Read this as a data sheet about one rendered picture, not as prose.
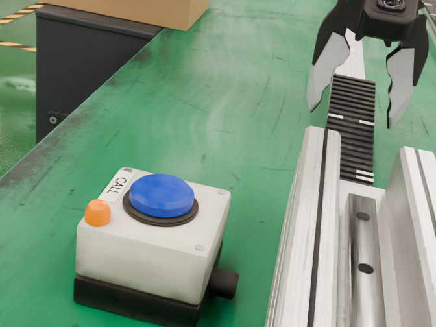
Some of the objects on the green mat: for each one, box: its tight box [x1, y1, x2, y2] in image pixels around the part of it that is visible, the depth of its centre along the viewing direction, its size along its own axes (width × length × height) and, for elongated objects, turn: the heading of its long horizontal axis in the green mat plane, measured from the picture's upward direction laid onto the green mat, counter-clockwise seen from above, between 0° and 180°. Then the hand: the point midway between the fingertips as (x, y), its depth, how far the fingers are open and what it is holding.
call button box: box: [73, 167, 239, 327], centre depth 38 cm, size 8×10×6 cm
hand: (351, 113), depth 63 cm, fingers open, 8 cm apart
